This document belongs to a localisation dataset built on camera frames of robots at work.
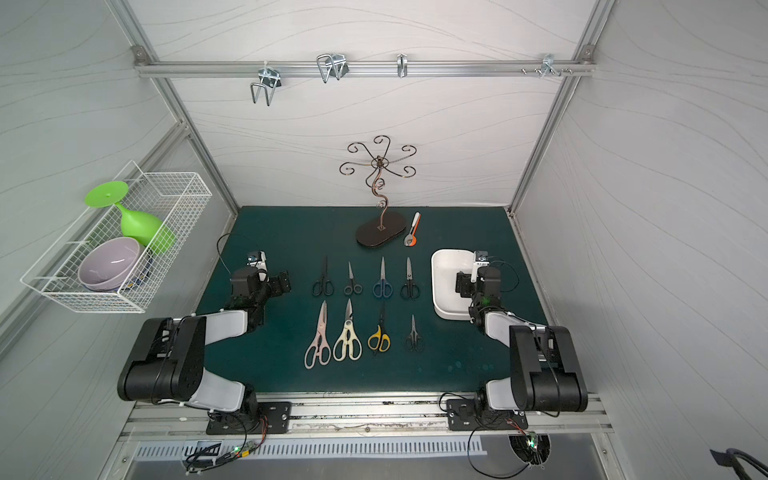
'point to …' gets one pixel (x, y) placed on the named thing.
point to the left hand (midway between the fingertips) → (274, 272)
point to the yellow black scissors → (379, 341)
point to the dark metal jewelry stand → (392, 224)
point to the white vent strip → (219, 450)
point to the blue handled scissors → (382, 287)
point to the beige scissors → (348, 344)
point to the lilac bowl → (107, 263)
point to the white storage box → (446, 264)
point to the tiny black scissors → (414, 342)
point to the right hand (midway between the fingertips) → (478, 271)
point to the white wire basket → (176, 198)
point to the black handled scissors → (410, 289)
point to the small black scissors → (357, 288)
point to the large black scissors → (323, 285)
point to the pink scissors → (321, 348)
